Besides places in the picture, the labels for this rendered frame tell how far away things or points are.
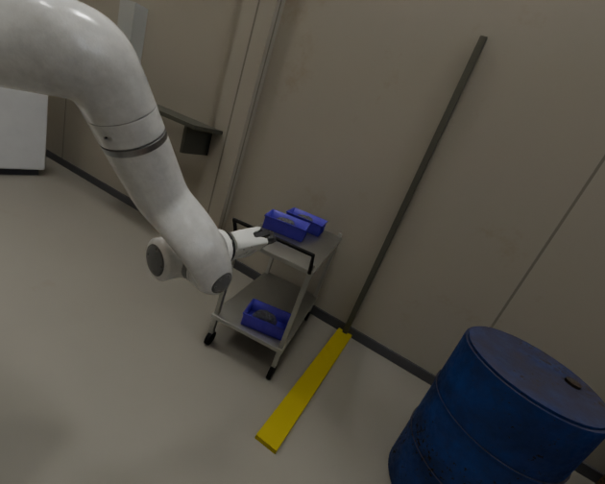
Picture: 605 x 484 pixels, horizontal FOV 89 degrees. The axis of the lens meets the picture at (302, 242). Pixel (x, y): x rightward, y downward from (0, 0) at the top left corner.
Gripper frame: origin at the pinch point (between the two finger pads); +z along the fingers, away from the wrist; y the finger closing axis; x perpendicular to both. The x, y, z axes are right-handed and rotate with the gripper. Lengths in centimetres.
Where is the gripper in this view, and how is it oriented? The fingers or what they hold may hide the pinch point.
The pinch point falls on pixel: (268, 237)
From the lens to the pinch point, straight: 84.0
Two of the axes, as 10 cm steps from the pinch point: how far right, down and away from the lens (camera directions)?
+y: 7.1, -4.0, -5.9
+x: -4.0, -9.1, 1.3
